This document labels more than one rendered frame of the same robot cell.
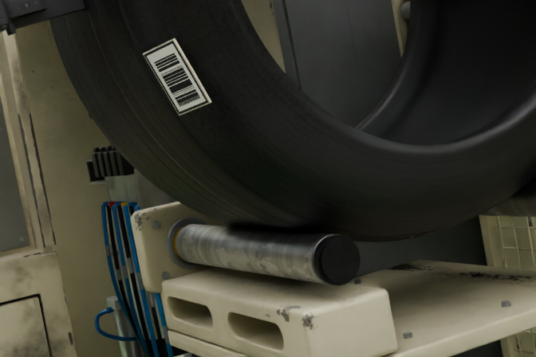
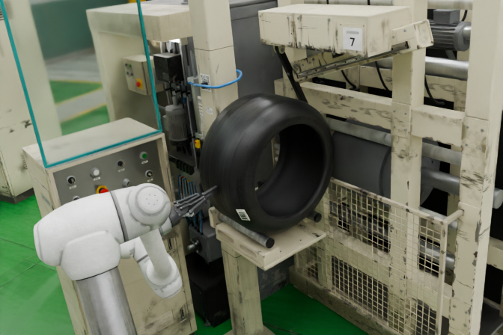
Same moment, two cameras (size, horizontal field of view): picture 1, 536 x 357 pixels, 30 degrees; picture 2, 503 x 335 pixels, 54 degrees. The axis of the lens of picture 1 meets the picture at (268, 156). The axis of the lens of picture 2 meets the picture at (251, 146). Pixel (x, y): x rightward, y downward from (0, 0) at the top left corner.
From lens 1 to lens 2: 131 cm
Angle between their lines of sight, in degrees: 21
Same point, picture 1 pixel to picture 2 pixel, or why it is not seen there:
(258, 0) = not seen: hidden behind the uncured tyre
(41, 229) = (172, 197)
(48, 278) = not seen: hidden behind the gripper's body
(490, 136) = (302, 211)
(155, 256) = (215, 220)
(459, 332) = (291, 251)
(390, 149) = (282, 220)
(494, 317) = (298, 245)
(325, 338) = (266, 259)
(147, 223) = (213, 212)
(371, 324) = (275, 254)
